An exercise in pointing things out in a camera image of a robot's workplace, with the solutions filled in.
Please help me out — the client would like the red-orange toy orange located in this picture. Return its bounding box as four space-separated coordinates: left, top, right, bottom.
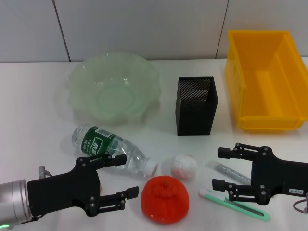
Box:
140 175 190 225

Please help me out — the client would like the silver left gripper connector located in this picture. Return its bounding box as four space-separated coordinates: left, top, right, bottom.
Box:
38 165 49 180

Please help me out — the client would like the mint green utility knife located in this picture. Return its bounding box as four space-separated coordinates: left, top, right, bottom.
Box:
198 188 271 222

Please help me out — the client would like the green glass fruit plate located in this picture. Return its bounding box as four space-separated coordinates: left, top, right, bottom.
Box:
66 51 161 126

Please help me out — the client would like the thin right gripper cable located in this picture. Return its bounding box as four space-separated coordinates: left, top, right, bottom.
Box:
293 198 306 214

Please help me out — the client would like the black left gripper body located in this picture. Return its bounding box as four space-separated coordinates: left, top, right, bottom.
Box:
27 156 102 218

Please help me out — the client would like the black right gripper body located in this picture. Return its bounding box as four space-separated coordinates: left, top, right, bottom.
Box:
250 146 308 206

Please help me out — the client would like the yellow plastic bin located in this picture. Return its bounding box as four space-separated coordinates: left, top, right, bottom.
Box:
225 29 308 133

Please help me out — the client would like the black mesh pen holder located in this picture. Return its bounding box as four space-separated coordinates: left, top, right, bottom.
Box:
175 76 219 136

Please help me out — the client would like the grey marker pen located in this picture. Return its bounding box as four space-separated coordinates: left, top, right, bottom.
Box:
205 160 252 185

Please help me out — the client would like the white paper ball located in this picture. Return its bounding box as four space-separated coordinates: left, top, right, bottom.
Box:
170 154 198 180

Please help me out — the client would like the clear green-label water bottle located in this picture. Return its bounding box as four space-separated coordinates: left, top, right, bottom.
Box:
71 123 159 180

